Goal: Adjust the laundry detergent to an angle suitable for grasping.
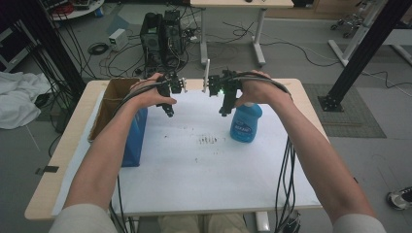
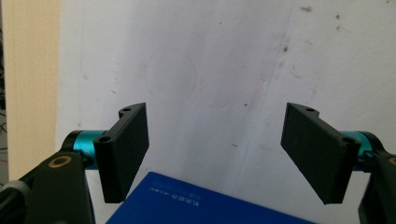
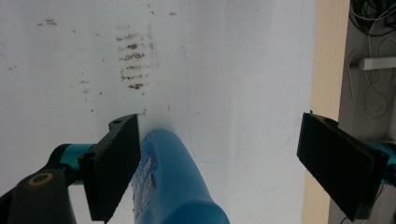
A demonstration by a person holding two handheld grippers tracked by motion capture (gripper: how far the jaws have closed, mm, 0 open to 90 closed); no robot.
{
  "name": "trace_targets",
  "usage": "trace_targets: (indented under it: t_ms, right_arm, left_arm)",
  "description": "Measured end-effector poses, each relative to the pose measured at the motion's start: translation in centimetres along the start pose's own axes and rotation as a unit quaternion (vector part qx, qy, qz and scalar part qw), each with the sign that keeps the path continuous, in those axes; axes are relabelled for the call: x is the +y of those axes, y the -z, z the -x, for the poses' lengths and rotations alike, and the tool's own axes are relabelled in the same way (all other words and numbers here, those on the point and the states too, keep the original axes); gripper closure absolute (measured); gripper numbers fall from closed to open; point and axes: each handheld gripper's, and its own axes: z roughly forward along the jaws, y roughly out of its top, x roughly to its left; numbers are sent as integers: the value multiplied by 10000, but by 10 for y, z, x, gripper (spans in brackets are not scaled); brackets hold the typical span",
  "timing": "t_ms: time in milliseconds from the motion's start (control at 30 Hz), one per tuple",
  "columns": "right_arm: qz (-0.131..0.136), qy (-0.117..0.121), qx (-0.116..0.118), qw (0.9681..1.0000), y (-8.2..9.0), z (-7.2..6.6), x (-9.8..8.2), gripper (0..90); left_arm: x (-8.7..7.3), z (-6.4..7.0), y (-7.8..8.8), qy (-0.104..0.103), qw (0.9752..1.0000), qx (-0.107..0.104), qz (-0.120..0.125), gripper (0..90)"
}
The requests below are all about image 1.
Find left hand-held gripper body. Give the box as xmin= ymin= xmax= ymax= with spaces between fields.
xmin=156 ymin=72 xmax=183 ymax=118

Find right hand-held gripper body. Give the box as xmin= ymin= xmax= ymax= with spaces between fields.
xmin=218 ymin=68 xmax=243 ymax=117

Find blue detergent bottle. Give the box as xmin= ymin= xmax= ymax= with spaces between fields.
xmin=229 ymin=102 xmax=263 ymax=145

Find blue paper bag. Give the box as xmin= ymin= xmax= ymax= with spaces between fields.
xmin=87 ymin=77 xmax=149 ymax=168

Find person's left hand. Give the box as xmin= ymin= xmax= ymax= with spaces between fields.
xmin=128 ymin=72 xmax=178 ymax=110

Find person's right hand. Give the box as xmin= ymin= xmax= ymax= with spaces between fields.
xmin=234 ymin=70 xmax=292 ymax=110

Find black computer tower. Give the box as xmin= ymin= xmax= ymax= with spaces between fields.
xmin=162 ymin=9 xmax=187 ymax=72
xmin=139 ymin=12 xmax=165 ymax=78

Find small white box device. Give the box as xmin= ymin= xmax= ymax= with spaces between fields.
xmin=108 ymin=28 xmax=129 ymax=52

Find white-legged desk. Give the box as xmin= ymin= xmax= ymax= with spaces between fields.
xmin=189 ymin=0 xmax=295 ymax=68

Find white table mat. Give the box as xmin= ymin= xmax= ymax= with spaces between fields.
xmin=51 ymin=88 xmax=323 ymax=217

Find round white table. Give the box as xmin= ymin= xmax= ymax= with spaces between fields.
xmin=48 ymin=0 xmax=106 ymax=22

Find grey floor mat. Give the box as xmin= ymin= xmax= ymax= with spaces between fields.
xmin=302 ymin=83 xmax=388 ymax=140

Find white table leg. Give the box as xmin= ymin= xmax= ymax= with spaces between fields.
xmin=255 ymin=211 xmax=271 ymax=233

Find person's beige trousers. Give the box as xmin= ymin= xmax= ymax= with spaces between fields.
xmin=157 ymin=213 xmax=251 ymax=233

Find wheeled metal base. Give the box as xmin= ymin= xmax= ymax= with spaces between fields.
xmin=329 ymin=13 xmax=364 ymax=40

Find black tape strip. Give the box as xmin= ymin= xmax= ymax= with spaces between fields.
xmin=34 ymin=165 xmax=60 ymax=177

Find white cloth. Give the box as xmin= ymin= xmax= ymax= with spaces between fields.
xmin=0 ymin=71 xmax=52 ymax=131

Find light wooden table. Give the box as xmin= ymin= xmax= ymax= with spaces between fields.
xmin=23 ymin=77 xmax=330 ymax=221

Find person's left sleeve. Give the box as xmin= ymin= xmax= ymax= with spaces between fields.
xmin=48 ymin=203 xmax=120 ymax=233

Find person's sleeve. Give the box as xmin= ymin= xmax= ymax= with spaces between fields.
xmin=48 ymin=203 xmax=120 ymax=233
xmin=331 ymin=213 xmax=389 ymax=233

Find person's right sleeve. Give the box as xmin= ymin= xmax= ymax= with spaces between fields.
xmin=331 ymin=213 xmax=389 ymax=233

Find grey sports shoe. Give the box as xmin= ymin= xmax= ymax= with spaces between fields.
xmin=386 ymin=186 xmax=412 ymax=212

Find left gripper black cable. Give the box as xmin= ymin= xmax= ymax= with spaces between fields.
xmin=108 ymin=79 xmax=169 ymax=233

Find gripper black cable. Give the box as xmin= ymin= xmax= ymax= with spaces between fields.
xmin=231 ymin=71 xmax=298 ymax=233
xmin=108 ymin=79 xmax=169 ymax=233

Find long black floor cable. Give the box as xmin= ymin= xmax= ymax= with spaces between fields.
xmin=223 ymin=20 xmax=342 ymax=68

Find coiled black cable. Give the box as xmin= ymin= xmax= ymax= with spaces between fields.
xmin=87 ymin=42 xmax=111 ymax=56

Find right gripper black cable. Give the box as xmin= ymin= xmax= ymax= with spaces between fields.
xmin=231 ymin=71 xmax=298 ymax=233

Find black metal post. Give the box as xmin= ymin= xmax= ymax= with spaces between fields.
xmin=317 ymin=0 xmax=412 ymax=114
xmin=18 ymin=0 xmax=87 ymax=98

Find white metal frame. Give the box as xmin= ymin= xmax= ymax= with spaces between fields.
xmin=327 ymin=0 xmax=412 ymax=68

